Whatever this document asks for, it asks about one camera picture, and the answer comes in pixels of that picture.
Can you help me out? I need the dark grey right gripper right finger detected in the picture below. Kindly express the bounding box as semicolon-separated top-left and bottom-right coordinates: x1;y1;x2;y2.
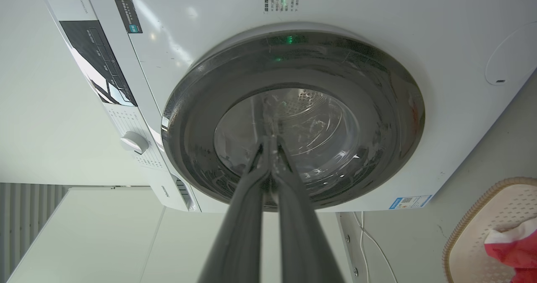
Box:
271;135;345;283

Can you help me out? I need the red garment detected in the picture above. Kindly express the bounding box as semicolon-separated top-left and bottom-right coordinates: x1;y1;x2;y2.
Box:
484;218;537;283

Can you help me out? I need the blue energy label sticker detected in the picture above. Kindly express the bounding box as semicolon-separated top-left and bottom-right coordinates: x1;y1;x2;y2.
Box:
388;195;433;210

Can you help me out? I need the white washing machine control knob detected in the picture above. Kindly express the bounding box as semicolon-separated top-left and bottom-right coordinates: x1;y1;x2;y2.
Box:
121;131;149;155

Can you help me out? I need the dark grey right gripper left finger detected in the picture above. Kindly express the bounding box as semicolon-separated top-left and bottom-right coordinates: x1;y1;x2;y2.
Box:
197;136;271;283

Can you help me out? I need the grey ribbed radiator panel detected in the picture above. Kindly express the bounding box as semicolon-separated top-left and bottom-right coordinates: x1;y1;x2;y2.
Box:
0;183;70;281

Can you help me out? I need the dark round washing machine door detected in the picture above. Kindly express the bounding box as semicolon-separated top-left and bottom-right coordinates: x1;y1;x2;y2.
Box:
161;22;426;212

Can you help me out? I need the white front-load washing machine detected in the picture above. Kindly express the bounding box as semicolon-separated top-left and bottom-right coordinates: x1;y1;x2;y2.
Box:
40;0;537;213

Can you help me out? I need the white cabinet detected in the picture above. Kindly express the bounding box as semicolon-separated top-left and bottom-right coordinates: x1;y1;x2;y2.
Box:
6;186;353;283

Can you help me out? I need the white power cable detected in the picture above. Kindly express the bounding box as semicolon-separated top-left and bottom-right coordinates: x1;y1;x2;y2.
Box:
353;211;398;283

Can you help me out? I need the black QR code sticker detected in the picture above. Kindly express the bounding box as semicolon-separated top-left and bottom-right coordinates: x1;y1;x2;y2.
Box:
110;0;143;34

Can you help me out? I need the beige plastic laundry basket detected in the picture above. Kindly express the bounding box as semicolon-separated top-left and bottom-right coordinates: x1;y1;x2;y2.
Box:
443;177;537;283

